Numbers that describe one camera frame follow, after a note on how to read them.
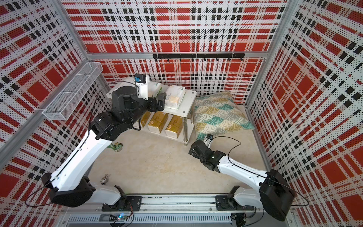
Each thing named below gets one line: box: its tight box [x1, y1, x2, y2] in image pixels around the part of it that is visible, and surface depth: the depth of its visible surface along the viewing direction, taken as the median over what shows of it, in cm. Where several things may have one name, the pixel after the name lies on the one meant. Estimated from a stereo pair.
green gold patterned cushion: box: [193, 90, 256, 141], surface depth 95 cm
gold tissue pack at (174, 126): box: [164, 114, 183, 139], surface depth 92 cm
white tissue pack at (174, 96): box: [164, 85, 186, 110], surface depth 73 cm
